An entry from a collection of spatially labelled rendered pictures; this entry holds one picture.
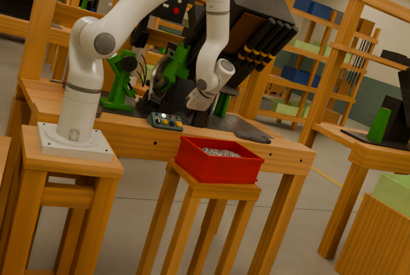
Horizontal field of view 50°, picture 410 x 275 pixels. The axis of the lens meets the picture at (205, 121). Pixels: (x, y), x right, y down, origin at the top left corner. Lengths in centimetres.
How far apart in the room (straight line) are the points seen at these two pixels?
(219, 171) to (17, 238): 77
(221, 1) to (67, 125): 71
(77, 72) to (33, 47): 84
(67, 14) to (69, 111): 97
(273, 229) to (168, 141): 95
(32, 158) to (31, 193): 12
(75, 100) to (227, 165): 67
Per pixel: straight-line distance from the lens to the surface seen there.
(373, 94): 1284
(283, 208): 259
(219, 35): 171
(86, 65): 156
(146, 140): 195
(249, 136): 226
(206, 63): 168
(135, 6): 153
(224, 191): 183
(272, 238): 266
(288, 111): 800
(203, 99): 185
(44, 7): 233
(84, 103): 154
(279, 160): 240
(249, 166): 189
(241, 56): 214
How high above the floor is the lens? 141
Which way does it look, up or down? 12 degrees down
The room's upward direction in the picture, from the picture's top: 17 degrees clockwise
